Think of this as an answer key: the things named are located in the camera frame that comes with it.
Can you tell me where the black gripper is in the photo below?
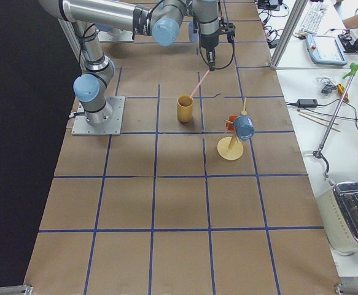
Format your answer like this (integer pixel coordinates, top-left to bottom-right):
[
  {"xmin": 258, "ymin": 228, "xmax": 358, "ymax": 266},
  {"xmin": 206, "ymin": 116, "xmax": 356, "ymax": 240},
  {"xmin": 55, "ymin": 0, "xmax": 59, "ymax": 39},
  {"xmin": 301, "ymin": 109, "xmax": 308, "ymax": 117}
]
[{"xmin": 200, "ymin": 33, "xmax": 219, "ymax": 71}]

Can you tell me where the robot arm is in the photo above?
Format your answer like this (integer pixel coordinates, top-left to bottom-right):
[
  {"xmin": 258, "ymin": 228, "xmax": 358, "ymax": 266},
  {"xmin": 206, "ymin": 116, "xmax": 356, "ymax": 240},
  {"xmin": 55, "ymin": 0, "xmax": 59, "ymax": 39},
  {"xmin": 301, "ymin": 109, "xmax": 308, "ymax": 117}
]
[
  {"xmin": 39, "ymin": 1, "xmax": 222, "ymax": 127},
  {"xmin": 188, "ymin": 21, "xmax": 199, "ymax": 43}
]

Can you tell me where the bamboo chopstick holder cup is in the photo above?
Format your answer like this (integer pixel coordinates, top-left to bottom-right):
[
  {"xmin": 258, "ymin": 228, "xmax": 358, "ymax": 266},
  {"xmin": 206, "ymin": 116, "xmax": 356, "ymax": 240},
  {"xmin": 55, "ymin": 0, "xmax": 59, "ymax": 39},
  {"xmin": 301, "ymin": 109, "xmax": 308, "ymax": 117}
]
[{"xmin": 177, "ymin": 95, "xmax": 193, "ymax": 123}]

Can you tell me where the red mug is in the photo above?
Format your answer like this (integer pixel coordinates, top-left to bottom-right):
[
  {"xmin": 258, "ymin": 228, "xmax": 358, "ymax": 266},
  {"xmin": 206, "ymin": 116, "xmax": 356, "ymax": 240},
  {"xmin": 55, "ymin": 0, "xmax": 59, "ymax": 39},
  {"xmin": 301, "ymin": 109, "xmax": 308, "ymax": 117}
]
[{"xmin": 225, "ymin": 115, "xmax": 238, "ymax": 132}]

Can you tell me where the blue-grey mug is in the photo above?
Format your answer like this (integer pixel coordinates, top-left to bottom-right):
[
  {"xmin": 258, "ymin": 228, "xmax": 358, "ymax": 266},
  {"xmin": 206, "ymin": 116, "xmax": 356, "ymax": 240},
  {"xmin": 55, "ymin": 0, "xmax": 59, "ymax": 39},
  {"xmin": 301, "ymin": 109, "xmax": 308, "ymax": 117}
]
[{"xmin": 233, "ymin": 115, "xmax": 255, "ymax": 141}]

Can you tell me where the wooden mug tree stand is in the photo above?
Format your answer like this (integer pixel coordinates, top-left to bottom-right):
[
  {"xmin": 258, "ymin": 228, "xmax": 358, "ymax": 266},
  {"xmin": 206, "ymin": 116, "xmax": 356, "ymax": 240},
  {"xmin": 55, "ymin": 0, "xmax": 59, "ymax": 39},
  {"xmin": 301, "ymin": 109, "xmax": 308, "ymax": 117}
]
[{"xmin": 217, "ymin": 97, "xmax": 247, "ymax": 160}]

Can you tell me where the black power adapter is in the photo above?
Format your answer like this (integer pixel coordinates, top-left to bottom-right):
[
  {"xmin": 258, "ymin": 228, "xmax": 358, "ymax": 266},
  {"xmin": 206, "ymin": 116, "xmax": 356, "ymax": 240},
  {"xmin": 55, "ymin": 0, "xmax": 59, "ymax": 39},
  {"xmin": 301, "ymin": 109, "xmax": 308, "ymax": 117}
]
[{"xmin": 297, "ymin": 98, "xmax": 319, "ymax": 108}]

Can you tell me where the wooden chopstick on desk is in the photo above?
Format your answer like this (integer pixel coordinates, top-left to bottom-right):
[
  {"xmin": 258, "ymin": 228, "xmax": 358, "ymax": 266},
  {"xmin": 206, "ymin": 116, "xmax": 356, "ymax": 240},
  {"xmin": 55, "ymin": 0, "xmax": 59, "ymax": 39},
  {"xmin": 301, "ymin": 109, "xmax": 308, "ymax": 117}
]
[{"xmin": 298, "ymin": 112, "xmax": 330, "ymax": 127}]

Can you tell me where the teach pendant tablet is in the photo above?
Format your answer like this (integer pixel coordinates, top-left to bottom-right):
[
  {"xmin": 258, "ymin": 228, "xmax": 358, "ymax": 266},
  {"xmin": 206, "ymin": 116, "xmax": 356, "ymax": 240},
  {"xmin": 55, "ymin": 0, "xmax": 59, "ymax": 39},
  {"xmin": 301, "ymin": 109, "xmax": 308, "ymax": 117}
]
[{"xmin": 306, "ymin": 34, "xmax": 348, "ymax": 66}]

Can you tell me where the white keyboard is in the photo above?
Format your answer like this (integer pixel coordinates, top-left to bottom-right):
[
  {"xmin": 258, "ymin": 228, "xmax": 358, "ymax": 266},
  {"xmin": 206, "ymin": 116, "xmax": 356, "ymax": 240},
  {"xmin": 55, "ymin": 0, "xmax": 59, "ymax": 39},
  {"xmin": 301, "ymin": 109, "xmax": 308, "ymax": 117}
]
[{"xmin": 297, "ymin": 2, "xmax": 329, "ymax": 35}]

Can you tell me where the reacher grabber tool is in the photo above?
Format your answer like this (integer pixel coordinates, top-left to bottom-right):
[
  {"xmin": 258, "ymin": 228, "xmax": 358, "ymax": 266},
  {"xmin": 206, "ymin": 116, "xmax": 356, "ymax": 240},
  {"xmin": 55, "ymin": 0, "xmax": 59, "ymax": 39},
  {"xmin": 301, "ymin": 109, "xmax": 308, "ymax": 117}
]
[{"xmin": 312, "ymin": 63, "xmax": 358, "ymax": 179}]

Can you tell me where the silver toaster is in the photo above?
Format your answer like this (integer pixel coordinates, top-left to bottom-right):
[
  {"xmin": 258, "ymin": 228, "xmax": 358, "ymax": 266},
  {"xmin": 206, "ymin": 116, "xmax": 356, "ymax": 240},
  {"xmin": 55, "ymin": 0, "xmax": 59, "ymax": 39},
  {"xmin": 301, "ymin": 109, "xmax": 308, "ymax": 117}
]
[{"xmin": 316, "ymin": 181, "xmax": 358, "ymax": 256}]

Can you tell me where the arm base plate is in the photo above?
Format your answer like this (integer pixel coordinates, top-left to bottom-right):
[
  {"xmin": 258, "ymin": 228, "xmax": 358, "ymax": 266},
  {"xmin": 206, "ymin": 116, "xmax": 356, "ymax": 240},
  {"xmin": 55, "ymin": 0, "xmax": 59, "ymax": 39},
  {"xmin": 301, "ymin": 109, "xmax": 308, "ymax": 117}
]
[
  {"xmin": 98, "ymin": 28, "xmax": 134, "ymax": 43},
  {"xmin": 71, "ymin": 96, "xmax": 125, "ymax": 136}
]

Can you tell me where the aluminium frame post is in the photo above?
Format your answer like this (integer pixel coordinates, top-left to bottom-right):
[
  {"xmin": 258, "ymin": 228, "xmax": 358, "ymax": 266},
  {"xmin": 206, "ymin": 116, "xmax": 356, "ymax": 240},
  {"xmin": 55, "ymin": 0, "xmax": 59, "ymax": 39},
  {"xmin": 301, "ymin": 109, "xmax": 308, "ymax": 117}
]
[{"xmin": 270, "ymin": 0, "xmax": 307, "ymax": 70}]

